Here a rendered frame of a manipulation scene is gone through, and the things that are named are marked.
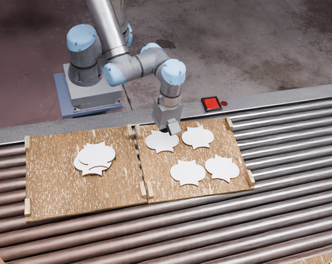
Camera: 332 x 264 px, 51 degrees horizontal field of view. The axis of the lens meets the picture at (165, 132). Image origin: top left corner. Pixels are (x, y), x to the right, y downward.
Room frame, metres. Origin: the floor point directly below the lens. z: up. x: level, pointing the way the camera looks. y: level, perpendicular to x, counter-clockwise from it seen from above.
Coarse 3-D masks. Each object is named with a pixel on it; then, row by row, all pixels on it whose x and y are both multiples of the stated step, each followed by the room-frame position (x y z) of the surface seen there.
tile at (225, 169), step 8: (208, 160) 0.78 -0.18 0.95; (216, 160) 0.79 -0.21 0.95; (224, 160) 0.80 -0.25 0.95; (208, 168) 0.75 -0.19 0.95; (216, 168) 0.75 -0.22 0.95; (224, 168) 0.76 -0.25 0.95; (232, 168) 0.77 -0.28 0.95; (216, 176) 0.72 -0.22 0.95; (224, 176) 0.72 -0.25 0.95; (232, 176) 0.73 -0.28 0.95
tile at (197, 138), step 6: (186, 132) 0.90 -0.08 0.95; (192, 132) 0.91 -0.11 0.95; (198, 132) 0.91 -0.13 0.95; (204, 132) 0.92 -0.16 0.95; (210, 132) 0.92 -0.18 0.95; (186, 138) 0.87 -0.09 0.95; (192, 138) 0.88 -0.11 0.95; (198, 138) 0.88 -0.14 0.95; (204, 138) 0.89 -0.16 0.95; (210, 138) 0.89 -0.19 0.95; (186, 144) 0.84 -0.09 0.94; (192, 144) 0.85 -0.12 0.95; (198, 144) 0.85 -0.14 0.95; (204, 144) 0.86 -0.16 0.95
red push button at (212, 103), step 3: (207, 99) 1.13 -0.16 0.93; (210, 99) 1.13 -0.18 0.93; (213, 99) 1.14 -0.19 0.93; (207, 102) 1.11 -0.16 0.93; (210, 102) 1.11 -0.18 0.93; (213, 102) 1.12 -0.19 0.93; (216, 102) 1.12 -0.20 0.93; (207, 105) 1.09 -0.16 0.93; (210, 105) 1.09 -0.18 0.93; (213, 105) 1.10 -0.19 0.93; (216, 105) 1.10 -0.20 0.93; (207, 108) 1.07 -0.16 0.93; (210, 108) 1.07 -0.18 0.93
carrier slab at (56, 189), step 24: (48, 144) 0.73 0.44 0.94; (72, 144) 0.75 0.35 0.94; (120, 144) 0.79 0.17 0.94; (48, 168) 0.63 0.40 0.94; (72, 168) 0.65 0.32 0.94; (120, 168) 0.68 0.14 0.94; (48, 192) 0.54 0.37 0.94; (72, 192) 0.55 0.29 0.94; (96, 192) 0.57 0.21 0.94; (120, 192) 0.59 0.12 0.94; (48, 216) 0.45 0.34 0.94
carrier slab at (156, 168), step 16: (144, 128) 0.89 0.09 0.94; (208, 128) 0.95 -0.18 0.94; (224, 128) 0.97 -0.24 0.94; (144, 144) 0.81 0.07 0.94; (224, 144) 0.88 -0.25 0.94; (144, 160) 0.74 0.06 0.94; (160, 160) 0.75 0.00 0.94; (176, 160) 0.76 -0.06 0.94; (240, 160) 0.82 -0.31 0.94; (144, 176) 0.67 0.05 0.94; (160, 176) 0.68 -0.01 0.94; (208, 176) 0.72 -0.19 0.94; (240, 176) 0.74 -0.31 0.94; (160, 192) 0.61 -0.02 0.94; (176, 192) 0.63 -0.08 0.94; (192, 192) 0.64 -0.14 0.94; (208, 192) 0.65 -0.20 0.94; (224, 192) 0.66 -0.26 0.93
